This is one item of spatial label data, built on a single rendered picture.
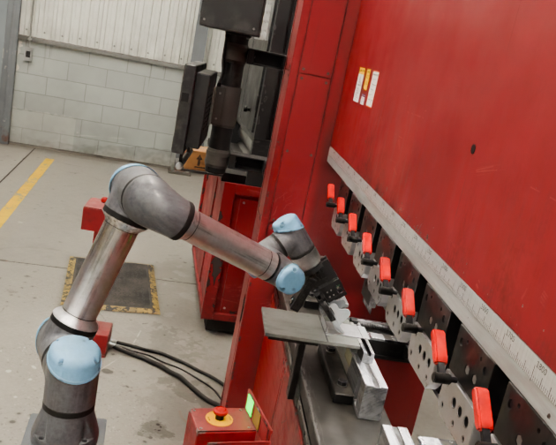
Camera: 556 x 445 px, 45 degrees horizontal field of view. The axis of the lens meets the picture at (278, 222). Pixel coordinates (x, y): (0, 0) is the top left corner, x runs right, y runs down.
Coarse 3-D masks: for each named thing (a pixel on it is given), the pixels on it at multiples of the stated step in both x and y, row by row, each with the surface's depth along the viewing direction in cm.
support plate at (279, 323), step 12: (264, 312) 193; (276, 312) 195; (288, 312) 196; (264, 324) 185; (276, 324) 186; (288, 324) 188; (300, 324) 189; (312, 324) 191; (276, 336) 180; (288, 336) 180; (300, 336) 181; (312, 336) 183; (324, 336) 184; (336, 336) 186; (348, 336) 187
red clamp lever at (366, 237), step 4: (364, 232) 174; (364, 236) 173; (368, 236) 174; (364, 240) 173; (368, 240) 173; (364, 244) 172; (368, 244) 172; (364, 248) 171; (368, 248) 171; (364, 252) 171; (368, 252) 171; (364, 256) 171; (368, 256) 171; (364, 260) 169; (368, 260) 169; (372, 260) 170; (364, 264) 169; (368, 264) 169; (372, 264) 169; (376, 264) 170
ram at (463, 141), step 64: (384, 0) 212; (448, 0) 150; (512, 0) 117; (384, 64) 199; (448, 64) 143; (512, 64) 112; (384, 128) 187; (448, 128) 137; (512, 128) 109; (384, 192) 176; (448, 192) 131; (512, 192) 105; (448, 256) 126; (512, 256) 101; (512, 320) 98
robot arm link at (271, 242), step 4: (268, 236) 181; (272, 236) 179; (264, 240) 179; (268, 240) 179; (272, 240) 178; (276, 240) 178; (260, 244) 178; (264, 244) 178; (268, 244) 178; (272, 244) 178; (276, 244) 178; (280, 244) 178; (268, 248) 176; (272, 248) 176; (276, 248) 177; (280, 248) 178; (284, 248) 178; (276, 252) 174; (280, 252) 176; (284, 252) 178; (252, 276) 178; (256, 276) 178
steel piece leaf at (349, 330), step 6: (324, 318) 191; (324, 324) 189; (330, 324) 193; (342, 324) 195; (348, 324) 196; (324, 330) 188; (330, 330) 189; (336, 330) 189; (348, 330) 191; (354, 330) 192; (354, 336) 188; (360, 336) 188
